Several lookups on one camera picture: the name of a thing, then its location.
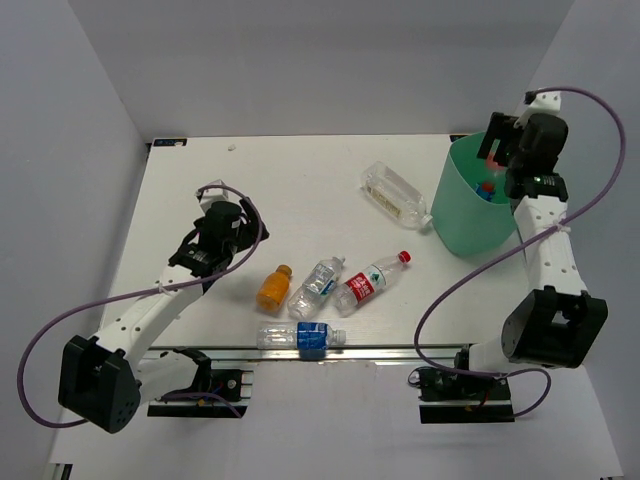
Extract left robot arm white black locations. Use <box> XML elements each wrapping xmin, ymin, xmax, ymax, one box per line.
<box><xmin>58</xmin><ymin>197</ymin><xmax>268</xmax><ymax>433</ymax></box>

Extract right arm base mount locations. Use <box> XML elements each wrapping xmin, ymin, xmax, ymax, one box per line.
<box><xmin>407</xmin><ymin>367</ymin><xmax>515</xmax><ymax>425</ymax></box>

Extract clear bottle red white label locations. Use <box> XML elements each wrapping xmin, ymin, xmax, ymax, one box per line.
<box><xmin>333</xmin><ymin>251</ymin><xmax>411</xmax><ymax>316</ymax></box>

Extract clear bottle dark blue label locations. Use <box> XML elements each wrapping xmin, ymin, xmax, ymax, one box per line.
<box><xmin>256</xmin><ymin>322</ymin><xmax>347</xmax><ymax>351</ymax></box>

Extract green plastic bin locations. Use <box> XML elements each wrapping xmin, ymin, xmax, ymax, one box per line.
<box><xmin>431</xmin><ymin>132</ymin><xmax>516</xmax><ymax>256</ymax></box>

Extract orange juice bottle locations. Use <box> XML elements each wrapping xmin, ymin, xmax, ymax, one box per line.
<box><xmin>256</xmin><ymin>264</ymin><xmax>292</xmax><ymax>313</ymax></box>

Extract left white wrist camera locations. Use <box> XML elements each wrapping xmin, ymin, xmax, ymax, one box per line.
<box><xmin>195</xmin><ymin>179</ymin><xmax>231</xmax><ymax>214</ymax></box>

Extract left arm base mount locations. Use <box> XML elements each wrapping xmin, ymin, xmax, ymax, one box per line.
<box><xmin>134</xmin><ymin>347</ymin><xmax>254</xmax><ymax>418</ymax></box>

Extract small clear bottle red label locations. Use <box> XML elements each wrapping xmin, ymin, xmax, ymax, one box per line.
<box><xmin>485</xmin><ymin>140</ymin><xmax>505</xmax><ymax>178</ymax></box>

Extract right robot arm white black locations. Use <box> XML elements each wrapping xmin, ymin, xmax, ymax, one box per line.
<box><xmin>451</xmin><ymin>112</ymin><xmax>608</xmax><ymax>399</ymax></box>

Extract clear bottle blue green label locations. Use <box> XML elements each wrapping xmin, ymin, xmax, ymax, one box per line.
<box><xmin>287</xmin><ymin>256</ymin><xmax>345</xmax><ymax>321</ymax></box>

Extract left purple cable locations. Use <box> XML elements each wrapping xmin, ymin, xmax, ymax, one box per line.
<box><xmin>17</xmin><ymin>183</ymin><xmax>264</xmax><ymax>430</ymax></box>

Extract large clear square bottle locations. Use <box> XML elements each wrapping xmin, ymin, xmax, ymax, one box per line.
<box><xmin>361</xmin><ymin>162</ymin><xmax>433</xmax><ymax>231</ymax></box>

